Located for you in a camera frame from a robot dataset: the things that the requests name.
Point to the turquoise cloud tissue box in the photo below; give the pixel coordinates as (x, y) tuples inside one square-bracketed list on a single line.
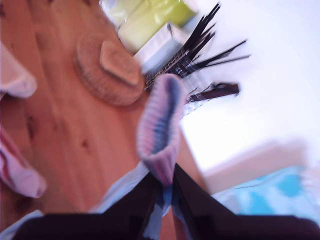
[(287, 185)]

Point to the light blue ribbed sock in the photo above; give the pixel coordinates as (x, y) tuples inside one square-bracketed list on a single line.
[(22, 222), (160, 125)]

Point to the beige sock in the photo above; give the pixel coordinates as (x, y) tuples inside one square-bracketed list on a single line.
[(17, 80)]

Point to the square cork coaster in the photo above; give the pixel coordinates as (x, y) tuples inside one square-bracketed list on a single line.
[(120, 65)]

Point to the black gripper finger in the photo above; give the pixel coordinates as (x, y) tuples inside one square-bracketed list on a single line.
[(135, 210), (192, 207)]

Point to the black straw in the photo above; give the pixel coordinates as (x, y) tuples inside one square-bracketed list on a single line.
[(225, 60), (202, 37), (225, 51), (205, 23)]

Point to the round cork trivet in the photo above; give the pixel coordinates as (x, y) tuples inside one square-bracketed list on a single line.
[(87, 65), (115, 100)]

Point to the small white carton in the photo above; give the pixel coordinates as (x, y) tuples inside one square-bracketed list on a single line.
[(160, 47)]

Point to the pink frilly-cuff sock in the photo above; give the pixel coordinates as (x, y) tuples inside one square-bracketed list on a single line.
[(22, 175)]

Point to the yellow-green kitchen roll pack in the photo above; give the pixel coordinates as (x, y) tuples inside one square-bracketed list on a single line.
[(150, 22)]

